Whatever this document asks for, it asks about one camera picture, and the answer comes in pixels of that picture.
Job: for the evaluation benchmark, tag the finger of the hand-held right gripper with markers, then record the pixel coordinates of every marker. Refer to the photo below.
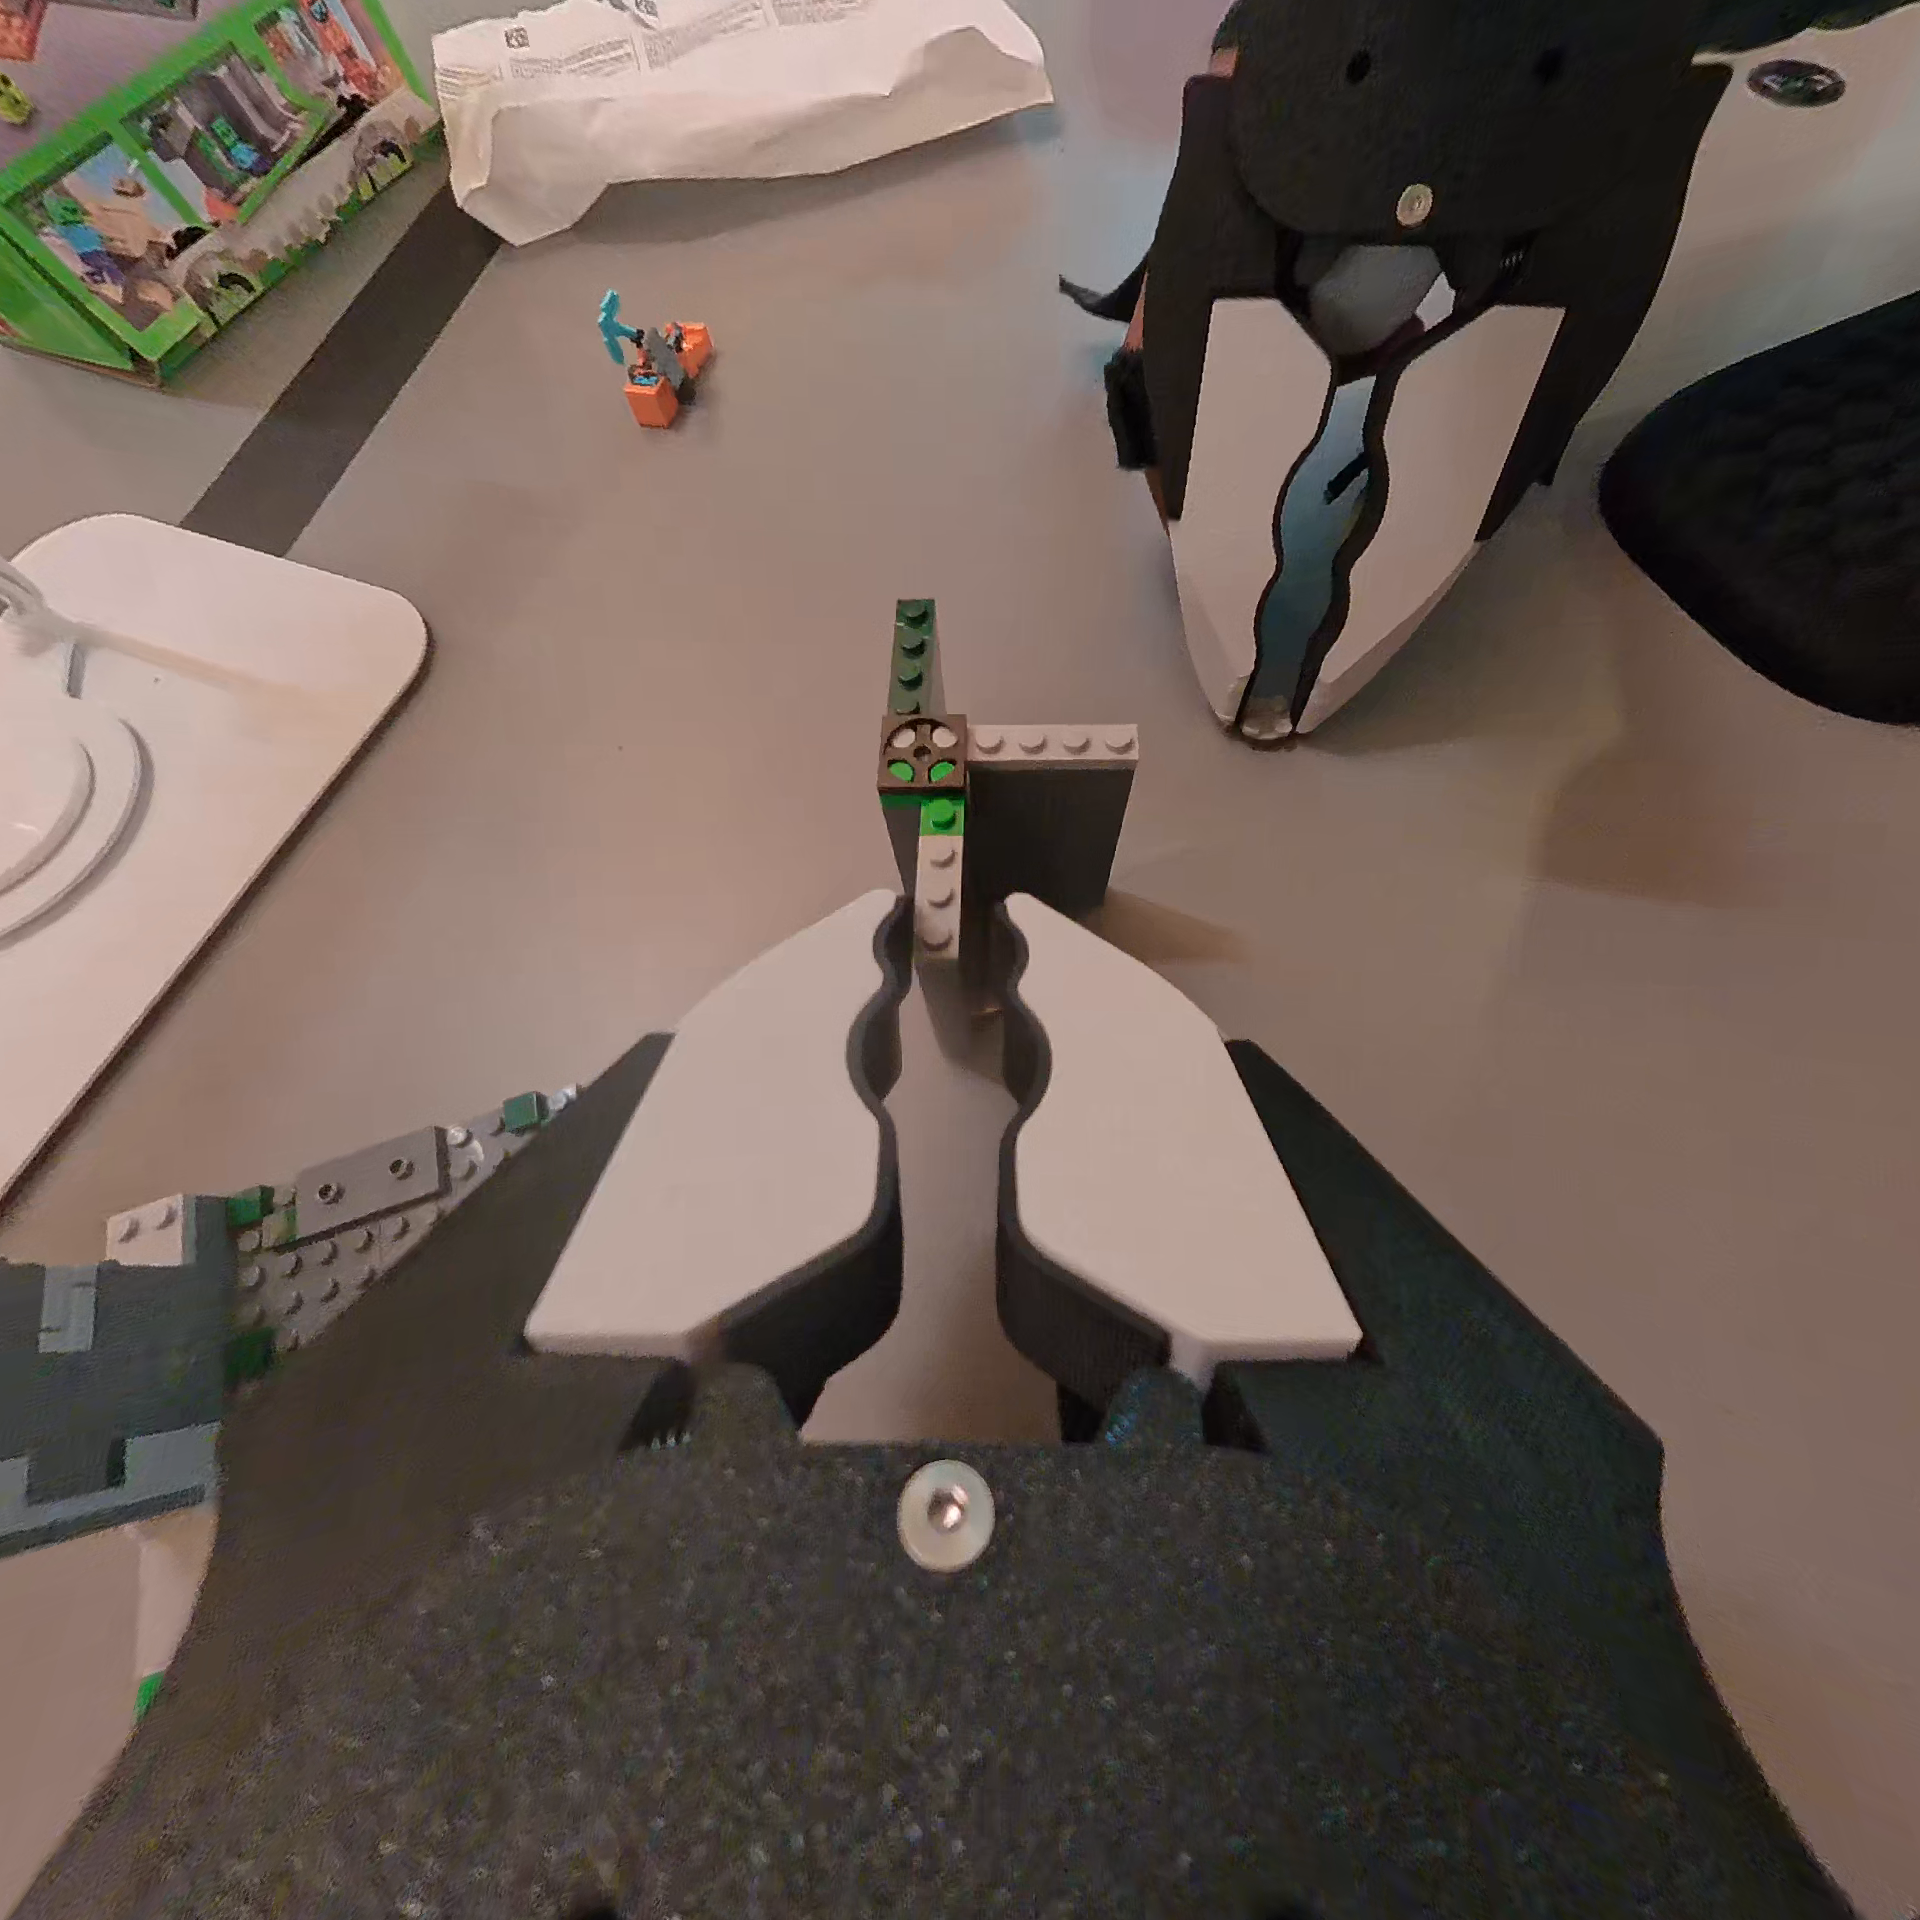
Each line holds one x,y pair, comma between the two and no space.
1228,496
1443,480

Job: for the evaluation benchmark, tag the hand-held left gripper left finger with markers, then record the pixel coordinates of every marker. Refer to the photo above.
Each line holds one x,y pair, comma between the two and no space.
719,1172

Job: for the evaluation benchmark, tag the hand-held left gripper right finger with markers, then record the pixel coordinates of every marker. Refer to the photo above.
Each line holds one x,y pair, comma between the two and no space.
1172,1172

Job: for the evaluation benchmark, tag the light grey round brick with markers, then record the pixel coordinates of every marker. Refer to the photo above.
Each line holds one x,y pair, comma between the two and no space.
1270,726

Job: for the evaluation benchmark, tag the dark grey toy brick assembly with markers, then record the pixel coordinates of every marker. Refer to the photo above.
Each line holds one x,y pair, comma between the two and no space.
1051,825

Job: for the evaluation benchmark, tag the round desk grommet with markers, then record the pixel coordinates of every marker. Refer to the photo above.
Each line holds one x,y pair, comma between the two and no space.
1796,82

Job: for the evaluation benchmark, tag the black mesh chair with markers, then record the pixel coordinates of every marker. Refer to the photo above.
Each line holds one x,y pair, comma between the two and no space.
1783,512

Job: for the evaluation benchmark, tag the orange toy brick figure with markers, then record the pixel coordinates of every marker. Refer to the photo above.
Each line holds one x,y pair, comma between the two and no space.
655,397

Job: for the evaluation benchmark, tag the grey toy brick build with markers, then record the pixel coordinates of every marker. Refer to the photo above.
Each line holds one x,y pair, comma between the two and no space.
120,1349

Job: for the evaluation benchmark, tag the white paper bag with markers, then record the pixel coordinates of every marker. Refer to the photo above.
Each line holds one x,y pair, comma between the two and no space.
675,118

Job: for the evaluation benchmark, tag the green toy box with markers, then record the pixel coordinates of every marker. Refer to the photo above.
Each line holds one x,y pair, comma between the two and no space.
182,194

